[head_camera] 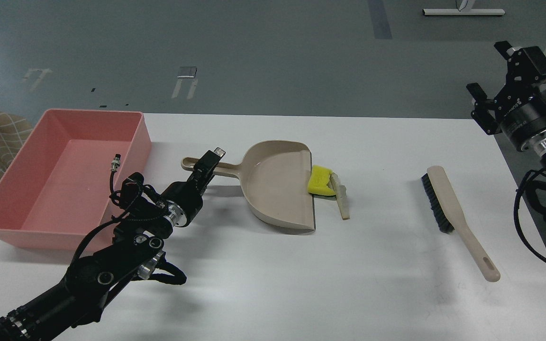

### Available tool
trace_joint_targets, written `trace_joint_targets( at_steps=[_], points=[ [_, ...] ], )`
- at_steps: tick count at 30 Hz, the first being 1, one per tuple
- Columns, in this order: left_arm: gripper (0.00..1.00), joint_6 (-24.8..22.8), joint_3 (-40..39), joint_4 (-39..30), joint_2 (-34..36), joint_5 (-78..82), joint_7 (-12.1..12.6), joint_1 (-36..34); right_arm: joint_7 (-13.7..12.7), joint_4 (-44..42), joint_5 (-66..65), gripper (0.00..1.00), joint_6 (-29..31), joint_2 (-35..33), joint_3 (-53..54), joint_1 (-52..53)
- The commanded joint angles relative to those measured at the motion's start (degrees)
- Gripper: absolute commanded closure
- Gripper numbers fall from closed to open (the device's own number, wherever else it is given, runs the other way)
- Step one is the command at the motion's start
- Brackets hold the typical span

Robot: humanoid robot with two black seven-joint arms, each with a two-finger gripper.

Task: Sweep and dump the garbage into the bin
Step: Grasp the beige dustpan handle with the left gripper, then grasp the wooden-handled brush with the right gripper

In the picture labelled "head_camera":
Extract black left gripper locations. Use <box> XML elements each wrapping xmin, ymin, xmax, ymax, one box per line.
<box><xmin>161</xmin><ymin>148</ymin><xmax>226</xmax><ymax>227</ymax></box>

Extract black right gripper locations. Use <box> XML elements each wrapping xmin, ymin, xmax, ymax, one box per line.
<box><xmin>466</xmin><ymin>41</ymin><xmax>546</xmax><ymax>153</ymax></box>

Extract beige plastic dustpan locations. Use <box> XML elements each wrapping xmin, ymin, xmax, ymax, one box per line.
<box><xmin>181</xmin><ymin>140</ymin><xmax>316</xmax><ymax>235</ymax></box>

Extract yellow sponge piece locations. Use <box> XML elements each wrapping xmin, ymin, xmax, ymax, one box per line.
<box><xmin>307</xmin><ymin>165</ymin><xmax>336</xmax><ymax>197</ymax></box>

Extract beige hand brush black bristles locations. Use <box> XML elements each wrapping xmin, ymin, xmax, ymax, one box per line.
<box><xmin>420</xmin><ymin>165</ymin><xmax>501</xmax><ymax>283</ymax></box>

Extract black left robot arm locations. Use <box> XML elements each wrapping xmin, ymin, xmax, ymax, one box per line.
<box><xmin>0</xmin><ymin>148</ymin><xmax>225</xmax><ymax>341</ymax></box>

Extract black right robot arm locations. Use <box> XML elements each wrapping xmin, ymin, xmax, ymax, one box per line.
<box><xmin>466</xmin><ymin>41</ymin><xmax>546</xmax><ymax>264</ymax></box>

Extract pink plastic bin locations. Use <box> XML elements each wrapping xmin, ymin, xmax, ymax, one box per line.
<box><xmin>0</xmin><ymin>109</ymin><xmax>151</xmax><ymax>251</ymax></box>

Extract white table foot bar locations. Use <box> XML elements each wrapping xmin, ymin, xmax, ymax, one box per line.
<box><xmin>422</xmin><ymin>0</ymin><xmax>506</xmax><ymax>17</ymax></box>

